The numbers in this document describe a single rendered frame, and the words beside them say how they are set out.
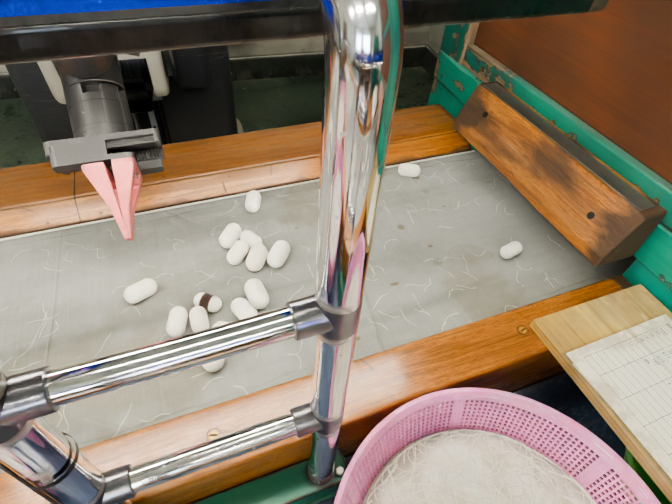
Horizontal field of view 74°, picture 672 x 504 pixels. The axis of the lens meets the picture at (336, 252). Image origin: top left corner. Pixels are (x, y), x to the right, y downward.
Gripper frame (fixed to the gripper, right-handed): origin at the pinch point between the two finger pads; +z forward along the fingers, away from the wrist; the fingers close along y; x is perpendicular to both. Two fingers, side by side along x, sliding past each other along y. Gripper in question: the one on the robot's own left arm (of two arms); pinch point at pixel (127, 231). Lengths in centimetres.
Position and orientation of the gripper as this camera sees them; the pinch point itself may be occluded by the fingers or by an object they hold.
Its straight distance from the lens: 49.9
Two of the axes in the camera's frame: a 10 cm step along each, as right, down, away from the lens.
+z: 2.4, 9.7, -0.4
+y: 9.3, -2.2, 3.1
